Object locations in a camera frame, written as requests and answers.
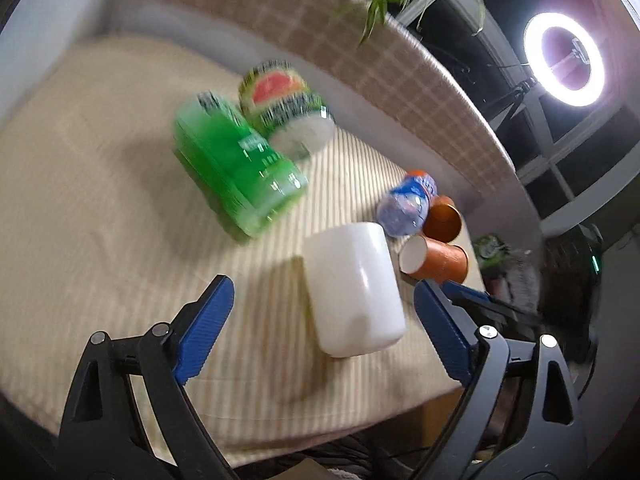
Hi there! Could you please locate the white plastic cup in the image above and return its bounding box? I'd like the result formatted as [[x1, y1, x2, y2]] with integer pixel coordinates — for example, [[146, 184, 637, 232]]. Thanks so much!
[[302, 222, 407, 359]]

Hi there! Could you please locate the orange cup near front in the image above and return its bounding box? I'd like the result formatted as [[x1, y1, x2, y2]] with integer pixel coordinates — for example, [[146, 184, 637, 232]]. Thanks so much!
[[399, 235, 469, 284]]

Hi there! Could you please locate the orange cup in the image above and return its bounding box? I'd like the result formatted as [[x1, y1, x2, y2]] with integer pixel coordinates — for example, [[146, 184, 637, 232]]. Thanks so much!
[[422, 195, 463, 243], [399, 235, 469, 284]]

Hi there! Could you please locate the orange cup at back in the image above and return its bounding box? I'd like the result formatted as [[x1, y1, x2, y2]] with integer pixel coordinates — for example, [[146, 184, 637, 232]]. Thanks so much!
[[422, 195, 463, 243]]

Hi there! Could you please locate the striped table cloth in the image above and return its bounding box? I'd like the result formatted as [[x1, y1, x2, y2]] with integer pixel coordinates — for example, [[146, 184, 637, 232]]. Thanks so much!
[[1, 37, 456, 466]]

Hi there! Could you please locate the green white cardboard box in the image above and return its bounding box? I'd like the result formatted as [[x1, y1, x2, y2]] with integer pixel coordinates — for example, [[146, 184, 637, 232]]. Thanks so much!
[[473, 234, 510, 270]]

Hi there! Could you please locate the green plastic bottle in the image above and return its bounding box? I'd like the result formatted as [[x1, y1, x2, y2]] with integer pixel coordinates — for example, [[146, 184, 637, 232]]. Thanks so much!
[[174, 91, 308, 237]]

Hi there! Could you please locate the watermelon print can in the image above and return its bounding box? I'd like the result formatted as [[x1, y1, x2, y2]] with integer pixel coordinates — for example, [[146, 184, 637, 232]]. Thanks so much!
[[239, 60, 336, 162]]

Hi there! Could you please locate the plaid cushioned bench back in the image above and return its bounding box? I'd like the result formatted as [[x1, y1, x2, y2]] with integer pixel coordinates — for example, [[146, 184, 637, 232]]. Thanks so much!
[[160, 0, 515, 197]]

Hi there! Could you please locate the ring light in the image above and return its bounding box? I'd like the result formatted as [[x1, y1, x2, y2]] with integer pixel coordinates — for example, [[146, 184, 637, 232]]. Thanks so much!
[[523, 12, 606, 107]]

